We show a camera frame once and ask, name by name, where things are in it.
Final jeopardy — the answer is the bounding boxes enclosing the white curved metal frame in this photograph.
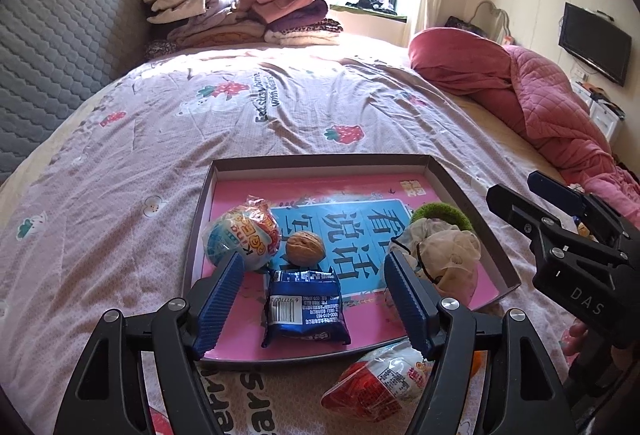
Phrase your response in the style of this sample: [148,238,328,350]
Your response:
[472,0,513,37]

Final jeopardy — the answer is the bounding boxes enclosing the white drawer cabinet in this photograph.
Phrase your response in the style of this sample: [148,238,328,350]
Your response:
[570,78,626,136]

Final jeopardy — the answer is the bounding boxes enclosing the strawberry printed bedsheet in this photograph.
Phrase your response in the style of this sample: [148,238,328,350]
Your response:
[0,35,591,435]

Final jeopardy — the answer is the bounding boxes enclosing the dark bag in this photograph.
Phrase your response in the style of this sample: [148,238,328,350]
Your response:
[444,15,483,37]

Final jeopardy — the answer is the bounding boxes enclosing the beige mesh scrunchie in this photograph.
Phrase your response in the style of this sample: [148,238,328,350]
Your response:
[390,217,483,311]

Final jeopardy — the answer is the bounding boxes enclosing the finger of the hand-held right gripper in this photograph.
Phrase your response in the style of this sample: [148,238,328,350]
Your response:
[486,184,566,246]
[527,170,587,217]

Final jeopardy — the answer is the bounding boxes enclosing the dark clothes on windowsill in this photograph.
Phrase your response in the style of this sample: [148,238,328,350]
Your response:
[345,0,401,16]

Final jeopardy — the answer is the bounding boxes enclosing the pink pillow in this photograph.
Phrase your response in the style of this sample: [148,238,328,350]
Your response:
[408,28,516,106]

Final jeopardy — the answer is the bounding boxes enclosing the red wrapped toy egg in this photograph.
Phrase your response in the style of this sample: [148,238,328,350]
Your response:
[320,342,436,423]

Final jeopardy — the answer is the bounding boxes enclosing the black television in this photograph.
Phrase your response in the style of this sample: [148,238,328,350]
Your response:
[558,2,632,87]

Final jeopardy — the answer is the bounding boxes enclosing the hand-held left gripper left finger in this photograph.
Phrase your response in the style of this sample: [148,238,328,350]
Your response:
[65,251,247,435]

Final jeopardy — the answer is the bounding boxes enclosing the blue snack packet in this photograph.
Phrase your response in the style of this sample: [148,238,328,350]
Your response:
[261,266,352,348]

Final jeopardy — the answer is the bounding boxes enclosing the person's right hand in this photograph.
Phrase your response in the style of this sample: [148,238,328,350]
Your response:
[564,317,593,358]

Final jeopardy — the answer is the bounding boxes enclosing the grey quilted headboard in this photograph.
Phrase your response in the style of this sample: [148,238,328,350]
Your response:
[0,0,153,186]

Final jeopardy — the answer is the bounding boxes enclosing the pink quilt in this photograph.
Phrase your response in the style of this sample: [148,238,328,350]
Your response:
[480,44,640,221]

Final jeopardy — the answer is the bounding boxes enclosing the walnut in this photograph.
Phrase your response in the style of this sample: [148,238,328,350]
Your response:
[285,230,327,267]

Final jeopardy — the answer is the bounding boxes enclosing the blue wrapped toy egg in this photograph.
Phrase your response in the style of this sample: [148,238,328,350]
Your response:
[202,195,281,272]

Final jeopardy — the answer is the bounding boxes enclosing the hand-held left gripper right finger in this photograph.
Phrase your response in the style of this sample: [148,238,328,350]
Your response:
[382,250,566,435]

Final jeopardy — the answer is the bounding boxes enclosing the green fuzzy ring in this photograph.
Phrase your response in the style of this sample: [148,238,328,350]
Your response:
[410,202,475,233]

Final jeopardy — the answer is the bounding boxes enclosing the shallow brown cardboard box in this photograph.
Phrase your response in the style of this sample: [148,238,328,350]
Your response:
[181,154,522,368]

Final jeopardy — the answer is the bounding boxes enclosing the pile of folded clothes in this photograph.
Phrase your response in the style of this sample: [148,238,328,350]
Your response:
[136,0,345,58]

